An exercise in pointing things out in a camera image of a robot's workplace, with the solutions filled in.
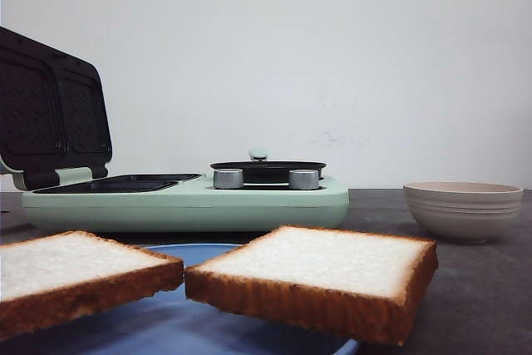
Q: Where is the blue plate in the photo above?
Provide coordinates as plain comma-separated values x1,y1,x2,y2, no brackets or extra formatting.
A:
0,242,361,355

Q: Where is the mint breakfast maker lid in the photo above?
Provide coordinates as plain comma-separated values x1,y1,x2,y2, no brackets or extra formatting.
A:
1,28,112,190

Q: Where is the bread slice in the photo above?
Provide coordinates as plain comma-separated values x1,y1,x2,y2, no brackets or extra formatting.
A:
1,231,184,340
185,225,438,346

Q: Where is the small black frying pan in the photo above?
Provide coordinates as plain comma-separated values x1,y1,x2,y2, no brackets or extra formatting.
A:
210,149,327,184

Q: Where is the silver control knob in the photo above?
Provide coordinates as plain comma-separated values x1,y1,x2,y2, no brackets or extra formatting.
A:
213,168,244,190
288,169,320,190

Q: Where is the right silver control knob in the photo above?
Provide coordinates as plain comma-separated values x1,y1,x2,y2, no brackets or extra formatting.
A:
288,169,320,190

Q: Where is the beige ribbed bowl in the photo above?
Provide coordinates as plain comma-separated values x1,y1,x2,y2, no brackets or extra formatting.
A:
403,181,524,243

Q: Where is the left silver control knob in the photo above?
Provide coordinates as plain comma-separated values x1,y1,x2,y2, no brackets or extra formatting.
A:
213,168,244,190

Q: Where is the mint green breakfast maker base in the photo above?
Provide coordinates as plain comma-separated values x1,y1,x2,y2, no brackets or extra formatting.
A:
22,174,349,233

